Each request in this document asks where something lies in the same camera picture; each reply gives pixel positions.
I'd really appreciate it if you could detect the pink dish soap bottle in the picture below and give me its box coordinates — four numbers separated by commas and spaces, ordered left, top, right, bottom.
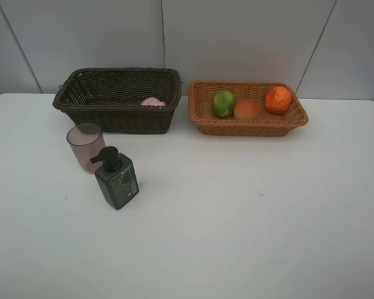
140, 97, 166, 107

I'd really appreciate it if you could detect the green mango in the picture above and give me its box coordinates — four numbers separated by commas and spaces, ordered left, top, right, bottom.
213, 90, 236, 118

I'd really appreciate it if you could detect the red yellow peach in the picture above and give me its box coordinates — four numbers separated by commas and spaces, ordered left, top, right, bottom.
233, 99, 259, 120

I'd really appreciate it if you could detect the dark green pump bottle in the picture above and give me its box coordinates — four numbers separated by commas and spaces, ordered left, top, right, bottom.
90, 146, 139, 210

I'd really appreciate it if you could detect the translucent pink plastic cup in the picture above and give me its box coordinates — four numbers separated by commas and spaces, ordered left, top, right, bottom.
66, 123, 106, 174

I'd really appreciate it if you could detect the orange tangerine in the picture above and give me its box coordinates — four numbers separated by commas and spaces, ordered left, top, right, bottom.
265, 86, 292, 114

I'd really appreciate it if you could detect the orange wicker basket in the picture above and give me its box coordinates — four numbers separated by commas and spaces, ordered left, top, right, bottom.
188, 80, 309, 136

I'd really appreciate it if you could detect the dark brown wicker basket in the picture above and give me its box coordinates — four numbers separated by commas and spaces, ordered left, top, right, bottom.
53, 67, 181, 135

